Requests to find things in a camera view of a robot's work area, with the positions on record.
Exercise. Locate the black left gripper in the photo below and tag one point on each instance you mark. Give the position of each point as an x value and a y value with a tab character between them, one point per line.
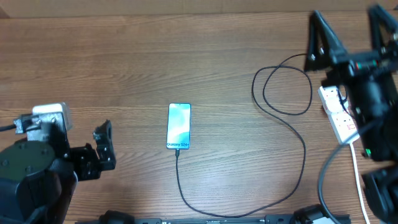
93	165

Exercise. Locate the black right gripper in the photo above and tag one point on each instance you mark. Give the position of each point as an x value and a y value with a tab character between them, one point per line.
352	69

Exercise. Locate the blue Samsung Galaxy smartphone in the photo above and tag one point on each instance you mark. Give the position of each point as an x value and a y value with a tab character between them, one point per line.
178	126

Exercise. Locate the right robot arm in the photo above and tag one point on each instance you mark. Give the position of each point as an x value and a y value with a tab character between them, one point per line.
374	106

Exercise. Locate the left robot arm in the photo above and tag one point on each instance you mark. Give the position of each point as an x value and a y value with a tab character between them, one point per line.
39	177

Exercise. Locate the white power strip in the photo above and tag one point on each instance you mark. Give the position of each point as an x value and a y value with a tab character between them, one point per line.
341	121

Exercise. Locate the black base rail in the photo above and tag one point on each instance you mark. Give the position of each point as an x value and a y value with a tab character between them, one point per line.
313	214

